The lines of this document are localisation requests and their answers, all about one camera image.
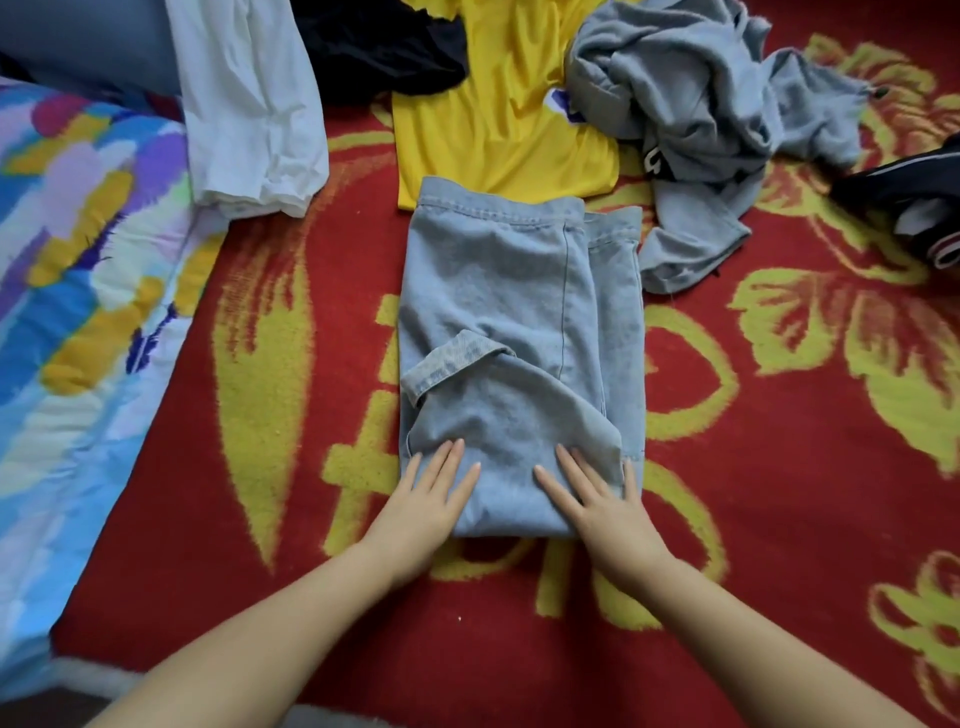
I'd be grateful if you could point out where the person's right hand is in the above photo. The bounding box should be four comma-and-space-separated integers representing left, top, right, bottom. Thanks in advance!
532, 441, 672, 596

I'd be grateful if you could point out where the person's left hand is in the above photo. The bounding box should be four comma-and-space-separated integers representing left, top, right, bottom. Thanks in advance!
360, 436, 483, 590

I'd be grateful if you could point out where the light grey denim jacket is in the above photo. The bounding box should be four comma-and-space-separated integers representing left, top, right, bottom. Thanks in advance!
396, 175, 648, 540

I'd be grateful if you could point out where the pile of mixed clothes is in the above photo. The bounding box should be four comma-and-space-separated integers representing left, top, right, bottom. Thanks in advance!
165, 0, 960, 296

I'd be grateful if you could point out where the person's left forearm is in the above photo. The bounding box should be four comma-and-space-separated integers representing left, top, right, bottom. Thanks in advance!
90, 547, 425, 728

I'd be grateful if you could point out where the person's right forearm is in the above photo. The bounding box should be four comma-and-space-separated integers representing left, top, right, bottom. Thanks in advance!
622, 555, 926, 728

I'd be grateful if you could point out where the white bed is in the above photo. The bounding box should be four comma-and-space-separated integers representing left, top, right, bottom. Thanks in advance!
0, 0, 960, 728

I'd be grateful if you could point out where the red bedsheet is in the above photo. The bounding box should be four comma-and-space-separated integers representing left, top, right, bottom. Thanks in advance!
52, 0, 960, 728

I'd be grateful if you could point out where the colourful patterned pillow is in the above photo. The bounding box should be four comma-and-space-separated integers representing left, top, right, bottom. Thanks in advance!
0, 78, 230, 680

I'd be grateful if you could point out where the grey pillow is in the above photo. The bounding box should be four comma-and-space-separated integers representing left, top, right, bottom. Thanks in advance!
0, 0, 185, 101

